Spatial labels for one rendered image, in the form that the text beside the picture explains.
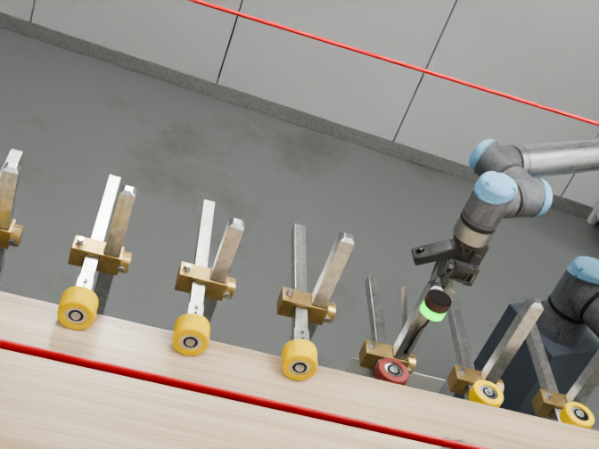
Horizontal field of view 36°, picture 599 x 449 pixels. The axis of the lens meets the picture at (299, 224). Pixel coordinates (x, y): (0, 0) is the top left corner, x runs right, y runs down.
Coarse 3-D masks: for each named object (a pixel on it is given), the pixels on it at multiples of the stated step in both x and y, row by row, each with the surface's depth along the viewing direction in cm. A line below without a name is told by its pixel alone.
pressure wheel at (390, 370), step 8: (384, 360) 220; (392, 360) 221; (376, 368) 219; (384, 368) 218; (392, 368) 218; (400, 368) 220; (376, 376) 218; (384, 376) 216; (392, 376) 217; (400, 376) 218; (408, 376) 219; (400, 384) 217
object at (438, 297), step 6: (432, 294) 213; (438, 294) 214; (444, 294) 215; (432, 300) 211; (438, 300) 212; (444, 300) 212; (450, 300) 214; (426, 306) 213; (420, 312) 219; (426, 324) 217; (420, 330) 221; (414, 336) 223; (408, 348) 226
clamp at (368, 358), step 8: (376, 344) 230; (384, 344) 231; (360, 352) 231; (368, 352) 226; (376, 352) 227; (384, 352) 228; (392, 352) 229; (360, 360) 230; (368, 360) 228; (376, 360) 228; (400, 360) 228; (408, 360) 229; (368, 368) 229; (408, 368) 229
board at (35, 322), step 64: (0, 320) 192; (0, 384) 178; (64, 384) 184; (128, 384) 189; (256, 384) 201; (320, 384) 207; (384, 384) 214; (0, 448) 167; (64, 448) 171; (128, 448) 176; (192, 448) 181; (256, 448) 186; (320, 448) 192; (384, 448) 198; (512, 448) 211; (576, 448) 218
